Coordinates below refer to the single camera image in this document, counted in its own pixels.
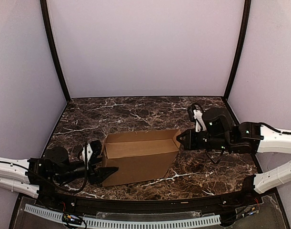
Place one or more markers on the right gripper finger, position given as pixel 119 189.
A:
pixel 185 142
pixel 184 135

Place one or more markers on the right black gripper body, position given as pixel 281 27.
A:
pixel 196 139

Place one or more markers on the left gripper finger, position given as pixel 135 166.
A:
pixel 105 172
pixel 95 160

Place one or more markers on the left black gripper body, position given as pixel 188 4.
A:
pixel 93 175

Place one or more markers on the brown cardboard box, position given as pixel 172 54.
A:
pixel 139 155

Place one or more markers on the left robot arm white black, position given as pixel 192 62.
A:
pixel 54 170

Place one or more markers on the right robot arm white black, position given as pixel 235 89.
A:
pixel 215 130

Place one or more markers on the left small circuit board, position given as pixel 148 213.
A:
pixel 71 220

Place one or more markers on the small circuit board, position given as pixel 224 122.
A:
pixel 71 220
pixel 248 211

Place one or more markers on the right small circuit board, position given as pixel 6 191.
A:
pixel 248 211

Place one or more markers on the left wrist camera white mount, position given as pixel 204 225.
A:
pixel 91 149

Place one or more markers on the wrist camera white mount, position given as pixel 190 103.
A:
pixel 195 112
pixel 91 149

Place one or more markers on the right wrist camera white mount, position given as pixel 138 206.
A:
pixel 195 112

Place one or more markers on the white slotted cable duct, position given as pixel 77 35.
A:
pixel 125 221

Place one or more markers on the black front frame rail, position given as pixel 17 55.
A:
pixel 214 204

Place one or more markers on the right black frame post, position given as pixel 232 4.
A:
pixel 239 47

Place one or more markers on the black frame post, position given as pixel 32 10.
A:
pixel 53 49
pixel 239 47

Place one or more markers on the left black frame post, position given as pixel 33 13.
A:
pixel 53 49

